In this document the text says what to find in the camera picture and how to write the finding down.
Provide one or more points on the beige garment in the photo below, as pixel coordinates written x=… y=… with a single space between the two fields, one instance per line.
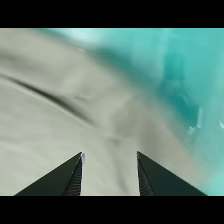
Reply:
x=66 y=110

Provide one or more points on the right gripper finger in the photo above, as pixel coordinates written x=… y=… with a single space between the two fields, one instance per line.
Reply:
x=63 y=180

